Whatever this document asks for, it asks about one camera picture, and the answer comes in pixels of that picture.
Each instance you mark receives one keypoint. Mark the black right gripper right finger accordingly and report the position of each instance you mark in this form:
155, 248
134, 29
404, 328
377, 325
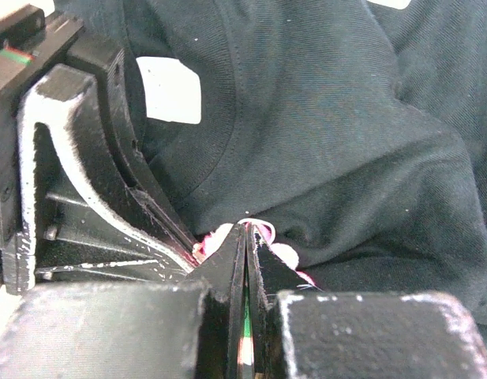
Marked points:
300, 331

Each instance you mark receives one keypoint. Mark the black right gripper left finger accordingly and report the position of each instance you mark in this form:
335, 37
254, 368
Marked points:
192, 329

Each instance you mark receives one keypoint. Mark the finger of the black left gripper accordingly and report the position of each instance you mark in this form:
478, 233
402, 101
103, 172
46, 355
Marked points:
79, 219
104, 59

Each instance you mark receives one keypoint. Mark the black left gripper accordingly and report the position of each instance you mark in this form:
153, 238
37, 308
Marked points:
30, 44

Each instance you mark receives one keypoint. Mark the pink flower brooch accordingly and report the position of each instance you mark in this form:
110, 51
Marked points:
213, 240

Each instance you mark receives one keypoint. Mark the black garment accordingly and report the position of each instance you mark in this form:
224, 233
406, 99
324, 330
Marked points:
358, 130

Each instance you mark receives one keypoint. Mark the white paper label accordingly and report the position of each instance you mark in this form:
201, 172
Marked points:
172, 90

